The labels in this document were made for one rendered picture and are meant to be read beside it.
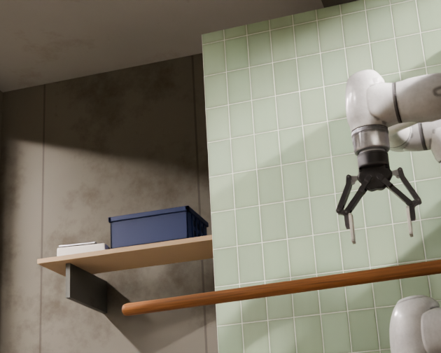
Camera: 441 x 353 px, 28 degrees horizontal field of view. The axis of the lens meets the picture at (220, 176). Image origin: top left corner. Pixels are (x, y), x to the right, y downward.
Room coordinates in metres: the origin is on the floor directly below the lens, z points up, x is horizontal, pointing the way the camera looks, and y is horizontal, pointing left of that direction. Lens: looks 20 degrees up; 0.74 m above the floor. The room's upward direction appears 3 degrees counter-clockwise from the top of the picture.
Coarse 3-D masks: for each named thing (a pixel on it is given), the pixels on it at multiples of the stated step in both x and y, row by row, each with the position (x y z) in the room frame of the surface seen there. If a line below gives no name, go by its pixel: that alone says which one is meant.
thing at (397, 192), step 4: (380, 176) 1.97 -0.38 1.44; (384, 180) 1.97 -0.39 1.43; (388, 184) 1.97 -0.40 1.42; (392, 184) 1.97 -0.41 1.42; (388, 188) 1.99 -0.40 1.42; (392, 188) 1.97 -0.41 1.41; (396, 188) 1.97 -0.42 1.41; (396, 192) 1.97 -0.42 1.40; (400, 192) 1.97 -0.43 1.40; (400, 196) 1.97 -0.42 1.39; (404, 196) 1.97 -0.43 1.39; (404, 200) 1.97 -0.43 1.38; (408, 200) 1.97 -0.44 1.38; (408, 204) 1.97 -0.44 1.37; (412, 204) 1.96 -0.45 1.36
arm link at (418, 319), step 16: (400, 304) 2.56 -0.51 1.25; (416, 304) 2.54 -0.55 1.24; (432, 304) 2.54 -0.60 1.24; (400, 320) 2.55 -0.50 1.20; (416, 320) 2.53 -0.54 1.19; (432, 320) 2.52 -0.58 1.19; (400, 336) 2.55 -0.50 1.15; (416, 336) 2.53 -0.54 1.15; (432, 336) 2.51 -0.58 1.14; (400, 352) 2.56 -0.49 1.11; (416, 352) 2.53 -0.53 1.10; (432, 352) 2.52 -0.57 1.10
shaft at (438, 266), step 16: (352, 272) 1.92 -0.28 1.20; (368, 272) 1.90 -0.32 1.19; (384, 272) 1.89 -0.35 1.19; (400, 272) 1.88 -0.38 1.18; (416, 272) 1.87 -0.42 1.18; (432, 272) 1.87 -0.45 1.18; (240, 288) 2.00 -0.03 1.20; (256, 288) 1.99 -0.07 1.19; (272, 288) 1.97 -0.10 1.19; (288, 288) 1.96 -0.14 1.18; (304, 288) 1.95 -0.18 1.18; (320, 288) 1.95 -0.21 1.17; (128, 304) 2.09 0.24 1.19; (144, 304) 2.07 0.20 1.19; (160, 304) 2.06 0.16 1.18; (176, 304) 2.05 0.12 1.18; (192, 304) 2.04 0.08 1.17; (208, 304) 2.03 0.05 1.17
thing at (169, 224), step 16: (176, 208) 5.07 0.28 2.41; (112, 224) 5.20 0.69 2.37; (128, 224) 5.17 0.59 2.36; (144, 224) 5.14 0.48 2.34; (160, 224) 5.11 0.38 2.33; (176, 224) 5.08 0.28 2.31; (192, 224) 5.12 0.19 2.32; (208, 224) 5.42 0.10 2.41; (112, 240) 5.20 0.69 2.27; (128, 240) 5.17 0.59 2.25; (144, 240) 5.14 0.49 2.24; (160, 240) 5.11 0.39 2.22
